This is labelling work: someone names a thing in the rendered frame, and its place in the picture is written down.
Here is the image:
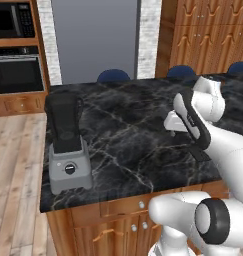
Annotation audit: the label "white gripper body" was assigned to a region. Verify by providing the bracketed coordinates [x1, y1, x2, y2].
[163, 110, 189, 135]

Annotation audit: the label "grey blender with black jug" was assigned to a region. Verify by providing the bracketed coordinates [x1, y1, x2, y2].
[45, 92, 94, 196]

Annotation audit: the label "blue stool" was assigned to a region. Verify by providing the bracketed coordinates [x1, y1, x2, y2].
[96, 68, 132, 84]
[165, 64, 198, 80]
[226, 61, 243, 75]

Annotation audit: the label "wooden island drawer front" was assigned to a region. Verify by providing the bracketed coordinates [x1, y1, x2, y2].
[99, 191, 183, 219]
[201, 180, 230, 199]

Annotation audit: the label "wooden island cupboard door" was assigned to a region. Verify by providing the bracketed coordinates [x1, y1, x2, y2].
[73, 215, 141, 256]
[138, 213, 163, 256]

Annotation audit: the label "grey fridge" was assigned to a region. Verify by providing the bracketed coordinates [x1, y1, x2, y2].
[50, 0, 143, 85]

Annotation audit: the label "wooden oven cabinet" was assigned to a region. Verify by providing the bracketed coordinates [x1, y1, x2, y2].
[0, 0, 51, 117]

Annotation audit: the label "black built-in oven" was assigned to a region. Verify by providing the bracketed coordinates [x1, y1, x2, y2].
[0, 46, 46, 96]

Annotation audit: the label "black microwave oven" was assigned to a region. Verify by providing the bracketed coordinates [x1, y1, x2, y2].
[0, 2, 36, 40]

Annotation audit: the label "wooden wall cupboards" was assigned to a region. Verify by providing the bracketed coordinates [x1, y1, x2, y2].
[155, 0, 243, 78]

